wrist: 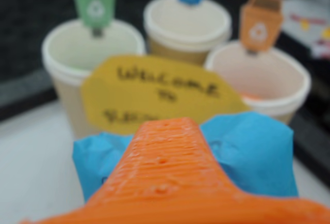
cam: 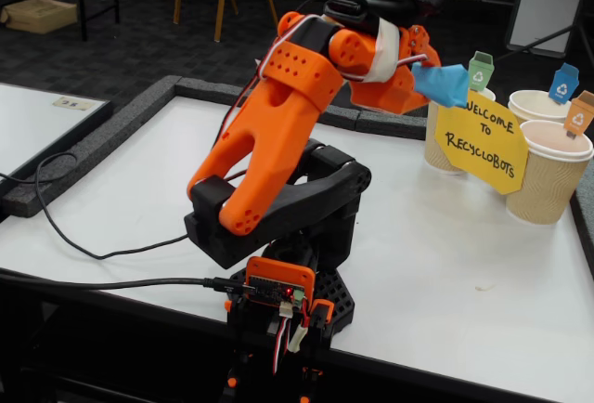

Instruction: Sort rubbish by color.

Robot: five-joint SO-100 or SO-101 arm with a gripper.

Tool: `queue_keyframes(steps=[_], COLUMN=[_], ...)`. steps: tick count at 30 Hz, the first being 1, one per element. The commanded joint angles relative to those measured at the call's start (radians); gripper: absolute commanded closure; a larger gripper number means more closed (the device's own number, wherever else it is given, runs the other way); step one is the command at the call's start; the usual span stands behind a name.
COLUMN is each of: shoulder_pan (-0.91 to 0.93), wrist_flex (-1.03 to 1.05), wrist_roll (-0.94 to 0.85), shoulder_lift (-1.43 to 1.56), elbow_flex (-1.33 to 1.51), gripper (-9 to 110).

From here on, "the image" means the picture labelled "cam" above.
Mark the orange and black robot arm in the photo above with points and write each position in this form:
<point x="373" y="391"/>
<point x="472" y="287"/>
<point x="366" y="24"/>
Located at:
<point x="274" y="143"/>

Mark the yellow handwritten welcome sign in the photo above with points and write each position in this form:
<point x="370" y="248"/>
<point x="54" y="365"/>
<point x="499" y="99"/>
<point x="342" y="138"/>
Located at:
<point x="482" y="143"/>

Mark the small paper note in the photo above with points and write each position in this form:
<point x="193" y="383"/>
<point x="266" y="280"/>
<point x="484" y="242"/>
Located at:
<point x="74" y="104"/>

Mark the black framed white easel board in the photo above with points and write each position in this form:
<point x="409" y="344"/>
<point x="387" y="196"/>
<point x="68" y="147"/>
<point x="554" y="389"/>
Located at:
<point x="547" y="3"/>

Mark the ribbed brown paper cup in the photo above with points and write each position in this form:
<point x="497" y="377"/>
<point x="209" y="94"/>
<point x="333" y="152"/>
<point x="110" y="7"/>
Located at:
<point x="547" y="180"/>
<point x="434" y="152"/>
<point x="533" y="106"/>

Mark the blue paper parcel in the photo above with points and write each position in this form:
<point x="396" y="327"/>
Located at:
<point x="443" y="85"/>

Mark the black robot base clamp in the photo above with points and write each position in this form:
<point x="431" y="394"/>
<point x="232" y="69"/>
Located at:
<point x="336" y="291"/>

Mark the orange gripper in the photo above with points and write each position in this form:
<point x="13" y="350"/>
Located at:
<point x="400" y="88"/>

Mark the brown cardboard box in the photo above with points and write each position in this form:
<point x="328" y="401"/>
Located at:
<point x="39" y="15"/>

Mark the orange recycling bin label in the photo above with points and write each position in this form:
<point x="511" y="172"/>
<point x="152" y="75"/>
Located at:
<point x="580" y="117"/>

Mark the blue recycling bin label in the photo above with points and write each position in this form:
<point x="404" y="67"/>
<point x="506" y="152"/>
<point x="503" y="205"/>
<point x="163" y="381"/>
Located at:
<point x="564" y="87"/>

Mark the short dark grey foam strip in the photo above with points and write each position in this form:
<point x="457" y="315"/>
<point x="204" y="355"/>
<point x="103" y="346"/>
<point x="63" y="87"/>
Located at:
<point x="394" y="126"/>

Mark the orange controller board holder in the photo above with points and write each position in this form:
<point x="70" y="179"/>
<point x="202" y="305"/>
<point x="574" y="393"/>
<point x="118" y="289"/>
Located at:
<point x="278" y="268"/>

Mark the black table leg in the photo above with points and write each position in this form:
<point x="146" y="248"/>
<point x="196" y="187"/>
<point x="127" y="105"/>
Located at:
<point x="82" y="3"/>

